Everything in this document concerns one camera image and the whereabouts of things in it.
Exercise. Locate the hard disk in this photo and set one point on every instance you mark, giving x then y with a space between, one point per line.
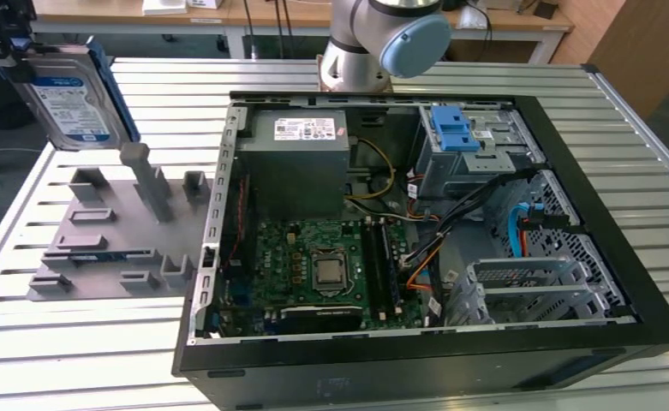
77 111

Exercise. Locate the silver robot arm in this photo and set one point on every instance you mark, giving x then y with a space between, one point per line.
348 64

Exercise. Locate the empty blue disk carrier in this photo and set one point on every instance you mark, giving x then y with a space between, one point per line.
455 128

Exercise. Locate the silver disk bay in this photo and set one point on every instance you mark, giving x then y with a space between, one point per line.
540 290

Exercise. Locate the white box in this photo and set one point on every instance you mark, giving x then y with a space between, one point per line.
205 3
162 6

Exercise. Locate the grey parts rack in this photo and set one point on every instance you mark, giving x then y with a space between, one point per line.
117 214

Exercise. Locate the silver power supply unit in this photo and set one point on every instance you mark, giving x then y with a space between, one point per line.
295 180

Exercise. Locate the black case fan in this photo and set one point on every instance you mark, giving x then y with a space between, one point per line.
242 244

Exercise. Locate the green motherboard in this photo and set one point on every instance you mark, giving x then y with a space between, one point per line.
335 231

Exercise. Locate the CPU socket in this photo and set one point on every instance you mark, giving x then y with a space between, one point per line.
329 251

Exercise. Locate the silver CPU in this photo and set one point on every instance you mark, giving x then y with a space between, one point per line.
329 271

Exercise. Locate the white paper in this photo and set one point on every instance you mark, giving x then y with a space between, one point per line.
475 19

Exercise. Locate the black graphics card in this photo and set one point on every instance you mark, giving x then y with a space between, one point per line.
320 319

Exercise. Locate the RAM stick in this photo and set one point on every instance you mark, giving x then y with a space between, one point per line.
393 274

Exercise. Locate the silver drive cage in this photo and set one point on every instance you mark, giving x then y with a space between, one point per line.
483 167

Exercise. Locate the small black box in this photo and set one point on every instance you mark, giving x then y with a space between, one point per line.
547 10

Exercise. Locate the black PC case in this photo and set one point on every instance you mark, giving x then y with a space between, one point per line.
425 372

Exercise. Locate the wooden cabinet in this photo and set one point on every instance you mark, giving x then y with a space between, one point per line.
643 51

